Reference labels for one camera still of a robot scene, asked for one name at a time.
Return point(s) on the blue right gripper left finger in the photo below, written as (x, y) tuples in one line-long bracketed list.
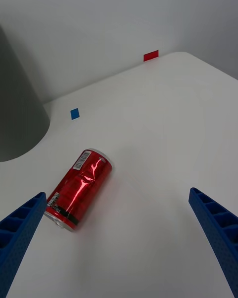
[(19, 231)]

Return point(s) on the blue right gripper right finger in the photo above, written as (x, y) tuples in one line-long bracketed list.
[(220, 228)]

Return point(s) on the red drink can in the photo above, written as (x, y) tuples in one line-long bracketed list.
[(79, 191)]

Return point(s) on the grey plastic bin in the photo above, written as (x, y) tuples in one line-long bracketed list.
[(17, 109)]

